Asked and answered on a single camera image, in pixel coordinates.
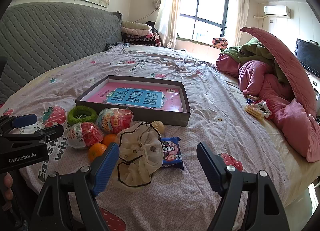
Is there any crumpled colourful wrapper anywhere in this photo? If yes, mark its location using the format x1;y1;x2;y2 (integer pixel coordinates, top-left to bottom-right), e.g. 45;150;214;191
257;99;273;119

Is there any green fuzzy scrunchie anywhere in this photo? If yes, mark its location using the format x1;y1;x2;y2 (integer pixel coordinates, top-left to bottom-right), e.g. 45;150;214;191
67;105;98;126

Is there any grey quilted headboard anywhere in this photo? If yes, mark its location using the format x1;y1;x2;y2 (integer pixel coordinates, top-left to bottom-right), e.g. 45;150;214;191
0;2;123;104

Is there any green blanket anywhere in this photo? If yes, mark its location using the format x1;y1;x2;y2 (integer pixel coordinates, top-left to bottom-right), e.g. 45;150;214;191
220;37;290;84

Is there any walnut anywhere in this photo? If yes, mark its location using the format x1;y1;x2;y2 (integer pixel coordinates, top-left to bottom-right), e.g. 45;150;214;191
149;120;165;134

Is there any orange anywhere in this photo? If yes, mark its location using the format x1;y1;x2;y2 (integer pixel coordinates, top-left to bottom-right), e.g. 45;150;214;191
88;143;108;162
102;133;118;146

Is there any cream curtain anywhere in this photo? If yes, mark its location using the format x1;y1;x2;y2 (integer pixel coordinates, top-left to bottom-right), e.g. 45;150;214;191
154;0;185;49
232;0;250;47

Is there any pink quilt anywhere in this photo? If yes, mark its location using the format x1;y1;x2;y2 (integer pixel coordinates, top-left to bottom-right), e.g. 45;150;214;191
215;54;320;163

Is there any beige sheer scrunchie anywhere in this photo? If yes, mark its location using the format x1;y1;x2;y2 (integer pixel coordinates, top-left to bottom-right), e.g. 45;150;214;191
111;121;164;188

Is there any yellow cracker packet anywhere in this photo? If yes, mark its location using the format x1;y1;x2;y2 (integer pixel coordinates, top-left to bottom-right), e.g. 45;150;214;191
244;104;266;120

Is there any dark knitted cloth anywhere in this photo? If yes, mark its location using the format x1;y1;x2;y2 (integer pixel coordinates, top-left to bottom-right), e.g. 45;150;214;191
106;42;130;51

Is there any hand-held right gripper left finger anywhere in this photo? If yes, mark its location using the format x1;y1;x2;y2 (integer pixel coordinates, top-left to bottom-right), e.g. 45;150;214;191
29;142;120;231

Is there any dark framed window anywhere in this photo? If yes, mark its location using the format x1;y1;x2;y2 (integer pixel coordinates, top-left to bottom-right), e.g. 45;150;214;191
179;0;230;43

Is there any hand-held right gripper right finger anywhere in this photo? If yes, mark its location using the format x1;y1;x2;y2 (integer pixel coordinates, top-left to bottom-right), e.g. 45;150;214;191
196;142;292;231

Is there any grey shallow cardboard box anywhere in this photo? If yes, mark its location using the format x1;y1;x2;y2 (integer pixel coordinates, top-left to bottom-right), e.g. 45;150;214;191
75;75;192;127

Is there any person's left hand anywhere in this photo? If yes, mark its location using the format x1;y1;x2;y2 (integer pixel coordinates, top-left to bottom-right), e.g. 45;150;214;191
0;172;13;203

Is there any blue cookie packet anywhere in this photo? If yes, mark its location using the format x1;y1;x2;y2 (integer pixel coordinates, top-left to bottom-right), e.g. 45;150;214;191
160;136;185;171

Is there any white air conditioner hose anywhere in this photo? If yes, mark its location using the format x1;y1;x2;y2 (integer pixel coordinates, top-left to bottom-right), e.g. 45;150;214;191
254;14;267;39

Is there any white air conditioner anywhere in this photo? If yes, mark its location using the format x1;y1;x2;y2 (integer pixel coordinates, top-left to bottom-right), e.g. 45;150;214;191
264;5;291;18

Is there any stack of folded blankets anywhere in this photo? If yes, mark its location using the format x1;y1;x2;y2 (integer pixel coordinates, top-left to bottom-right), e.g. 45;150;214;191
121;20;162;47

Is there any pink and blue book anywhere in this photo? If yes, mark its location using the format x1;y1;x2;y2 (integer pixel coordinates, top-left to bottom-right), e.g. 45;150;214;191
86;82;182;113

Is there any red snack packet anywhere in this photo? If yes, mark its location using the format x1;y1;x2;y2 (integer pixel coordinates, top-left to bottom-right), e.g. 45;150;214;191
96;107;134;134
67;122;104;149

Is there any pink quilted pad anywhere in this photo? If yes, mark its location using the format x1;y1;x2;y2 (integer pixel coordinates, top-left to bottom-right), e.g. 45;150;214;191
240;27;320;116

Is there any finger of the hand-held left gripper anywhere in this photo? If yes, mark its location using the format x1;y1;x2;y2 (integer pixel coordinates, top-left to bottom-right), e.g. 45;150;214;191
0;114;38;135
0;124;64;146

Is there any black television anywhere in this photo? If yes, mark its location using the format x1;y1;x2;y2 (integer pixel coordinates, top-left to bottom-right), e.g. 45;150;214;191
295;38;320;78

